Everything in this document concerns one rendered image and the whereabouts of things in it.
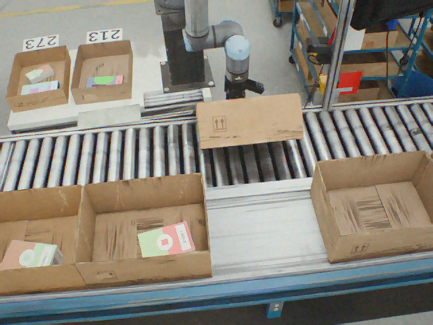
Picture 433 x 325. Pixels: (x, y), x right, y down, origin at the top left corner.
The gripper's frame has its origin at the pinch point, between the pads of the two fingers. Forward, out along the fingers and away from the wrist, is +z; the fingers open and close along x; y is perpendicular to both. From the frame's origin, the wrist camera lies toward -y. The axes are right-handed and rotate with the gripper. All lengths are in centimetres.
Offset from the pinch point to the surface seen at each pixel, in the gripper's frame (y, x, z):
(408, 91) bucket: -134, -76, 81
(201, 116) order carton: 18.2, 20.5, -21.0
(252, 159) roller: -1.8, 21.4, 8.1
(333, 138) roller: -39.3, 13.7, 8.9
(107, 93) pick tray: 62, -25, 7
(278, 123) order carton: -10.1, 24.5, -17.8
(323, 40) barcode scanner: -36.4, -14.7, -22.4
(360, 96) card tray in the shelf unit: -82, -49, 52
